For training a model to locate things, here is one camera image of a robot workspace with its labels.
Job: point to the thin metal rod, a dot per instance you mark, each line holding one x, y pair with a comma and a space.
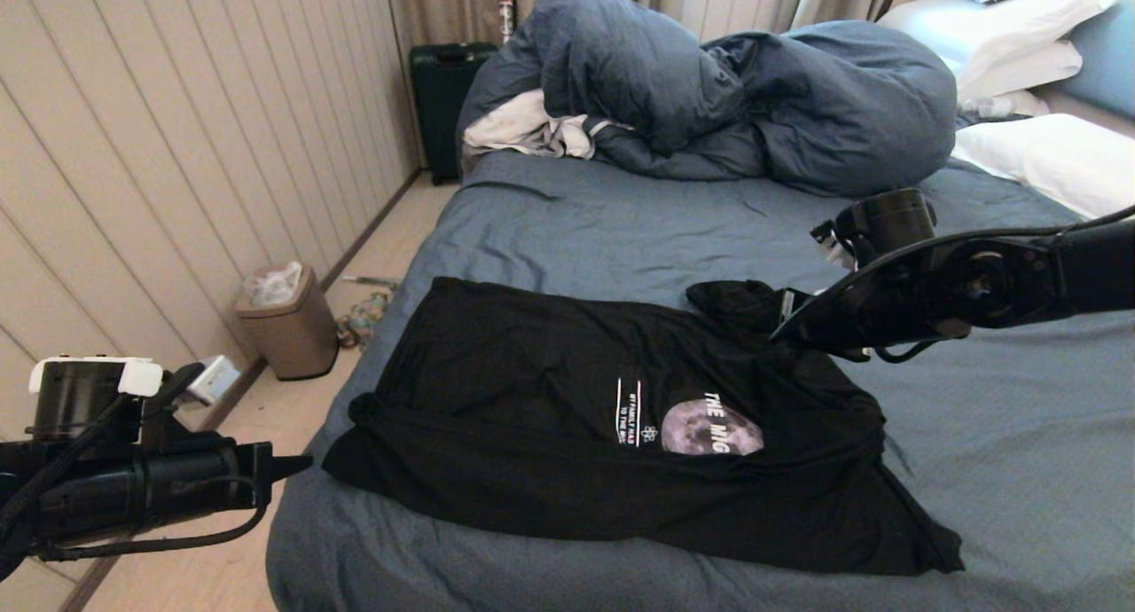
372, 281

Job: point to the long white pillow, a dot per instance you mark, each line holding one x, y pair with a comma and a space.
1055, 155

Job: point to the teal patterned cloth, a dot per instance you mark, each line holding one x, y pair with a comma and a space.
363, 320

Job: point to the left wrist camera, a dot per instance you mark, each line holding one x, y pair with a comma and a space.
208, 380

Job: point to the clear plastic bin bag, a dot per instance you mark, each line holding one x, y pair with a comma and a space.
273, 284

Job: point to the bronze trash bin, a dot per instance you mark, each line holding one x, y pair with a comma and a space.
297, 333

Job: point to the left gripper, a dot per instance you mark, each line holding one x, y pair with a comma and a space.
160, 492

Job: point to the blue padded headboard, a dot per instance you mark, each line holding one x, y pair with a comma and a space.
1104, 58

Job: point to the bed with blue sheet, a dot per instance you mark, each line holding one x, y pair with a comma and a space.
621, 231

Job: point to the flat white pillow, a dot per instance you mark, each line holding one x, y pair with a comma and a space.
1020, 69

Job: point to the white sheer curtain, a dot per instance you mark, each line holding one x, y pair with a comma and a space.
736, 2

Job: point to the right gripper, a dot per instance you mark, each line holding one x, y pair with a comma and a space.
829, 319

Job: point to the small white pillow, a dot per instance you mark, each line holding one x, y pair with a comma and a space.
1002, 104

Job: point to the black printed t-shirt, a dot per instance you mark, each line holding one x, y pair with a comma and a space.
532, 435

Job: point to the crumpled dark blue duvet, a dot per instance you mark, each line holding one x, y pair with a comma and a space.
798, 102

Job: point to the large white pillow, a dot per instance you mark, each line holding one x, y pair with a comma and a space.
993, 22

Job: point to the black suitcase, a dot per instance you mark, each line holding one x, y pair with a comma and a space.
439, 102

